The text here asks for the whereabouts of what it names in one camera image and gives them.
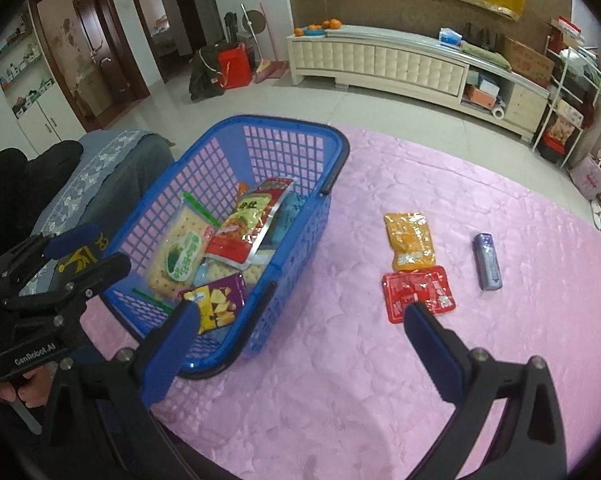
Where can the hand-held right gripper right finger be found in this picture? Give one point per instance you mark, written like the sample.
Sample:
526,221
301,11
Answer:
433,355

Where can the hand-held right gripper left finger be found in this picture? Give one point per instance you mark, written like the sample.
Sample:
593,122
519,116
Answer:
175,355

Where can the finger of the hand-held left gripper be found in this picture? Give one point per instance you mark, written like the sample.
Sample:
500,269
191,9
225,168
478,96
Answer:
110,267
75,240

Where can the black yellow snack packet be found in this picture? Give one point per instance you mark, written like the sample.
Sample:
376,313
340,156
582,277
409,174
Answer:
80,260

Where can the red snack packet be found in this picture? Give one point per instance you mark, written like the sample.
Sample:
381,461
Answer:
415,290
235,240

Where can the purple chips packet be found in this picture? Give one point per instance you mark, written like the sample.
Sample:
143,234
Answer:
215,300

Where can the green label cracker packet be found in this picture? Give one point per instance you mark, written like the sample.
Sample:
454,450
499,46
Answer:
178,255

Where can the clear cracker packet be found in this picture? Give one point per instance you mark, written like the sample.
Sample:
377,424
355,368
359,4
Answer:
250,274

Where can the blue plastic basket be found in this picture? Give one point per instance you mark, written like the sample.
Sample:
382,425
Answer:
305,240

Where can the light blue snack packet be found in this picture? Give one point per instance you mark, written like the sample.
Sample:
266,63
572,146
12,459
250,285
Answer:
285,210

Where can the black jacket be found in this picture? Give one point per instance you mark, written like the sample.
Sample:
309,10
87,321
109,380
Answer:
20,185

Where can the pink quilted bedspread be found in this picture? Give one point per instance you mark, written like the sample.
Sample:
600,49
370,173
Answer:
355,385

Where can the grey lace-trimmed cover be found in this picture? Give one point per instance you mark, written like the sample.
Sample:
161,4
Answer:
130,170

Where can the person's dark clothing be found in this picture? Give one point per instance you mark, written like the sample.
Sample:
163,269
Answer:
10,440

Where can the purple snack bar packet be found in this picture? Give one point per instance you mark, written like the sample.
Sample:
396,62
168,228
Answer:
486,260

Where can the orange snack packet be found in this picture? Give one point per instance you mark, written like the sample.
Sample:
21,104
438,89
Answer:
410,240

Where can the brown wooden door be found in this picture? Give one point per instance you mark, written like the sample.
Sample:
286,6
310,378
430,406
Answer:
95,45

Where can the dark green bag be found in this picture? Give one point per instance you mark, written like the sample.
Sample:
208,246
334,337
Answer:
204,72

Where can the red shopping bag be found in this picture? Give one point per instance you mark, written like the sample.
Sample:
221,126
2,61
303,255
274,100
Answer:
233,67

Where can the pink paper bag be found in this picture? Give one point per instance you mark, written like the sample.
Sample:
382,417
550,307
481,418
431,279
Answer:
590,177

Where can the dark framed doorway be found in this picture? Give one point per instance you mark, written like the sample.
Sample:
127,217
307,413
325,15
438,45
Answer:
180,10

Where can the broom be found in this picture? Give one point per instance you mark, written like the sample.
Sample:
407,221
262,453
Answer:
270,67

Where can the orange shelf box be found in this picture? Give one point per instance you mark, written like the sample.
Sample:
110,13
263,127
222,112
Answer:
480,96

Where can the cream tv cabinet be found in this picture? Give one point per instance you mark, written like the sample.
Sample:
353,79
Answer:
380,62

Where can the green folded cloth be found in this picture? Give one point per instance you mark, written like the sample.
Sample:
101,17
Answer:
485,55

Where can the cardboard box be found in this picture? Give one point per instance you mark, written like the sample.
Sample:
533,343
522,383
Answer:
527,60

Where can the blue tissue box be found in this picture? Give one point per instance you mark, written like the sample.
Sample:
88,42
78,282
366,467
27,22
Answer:
450,36

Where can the red box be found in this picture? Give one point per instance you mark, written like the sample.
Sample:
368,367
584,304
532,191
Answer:
566,30

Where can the white wall cabinet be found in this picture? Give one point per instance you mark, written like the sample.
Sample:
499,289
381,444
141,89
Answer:
25,85

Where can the round wall decoration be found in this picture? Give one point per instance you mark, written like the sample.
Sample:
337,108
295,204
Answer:
254,20

